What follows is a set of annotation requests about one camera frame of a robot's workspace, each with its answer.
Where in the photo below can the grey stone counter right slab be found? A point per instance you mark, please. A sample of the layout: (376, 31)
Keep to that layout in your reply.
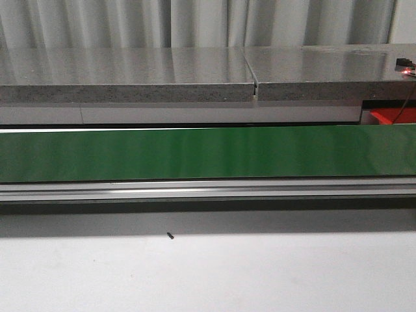
(340, 72)

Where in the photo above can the grey stone counter slab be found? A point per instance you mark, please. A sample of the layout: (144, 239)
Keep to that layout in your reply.
(125, 75)
(340, 72)

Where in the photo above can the green conveyor belt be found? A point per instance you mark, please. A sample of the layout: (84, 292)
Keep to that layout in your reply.
(224, 152)

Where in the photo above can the red bin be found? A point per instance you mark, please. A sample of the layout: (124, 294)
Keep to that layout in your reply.
(388, 116)

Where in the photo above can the grey stone counter left slab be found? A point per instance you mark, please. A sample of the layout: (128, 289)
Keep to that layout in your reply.
(125, 75)

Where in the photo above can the small black sensor red light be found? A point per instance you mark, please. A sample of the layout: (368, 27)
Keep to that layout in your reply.
(405, 66)

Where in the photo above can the white pleated curtain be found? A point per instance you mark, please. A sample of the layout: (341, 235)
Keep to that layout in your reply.
(51, 24)

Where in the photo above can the aluminium conveyor frame rail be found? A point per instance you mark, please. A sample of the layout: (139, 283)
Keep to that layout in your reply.
(222, 189)

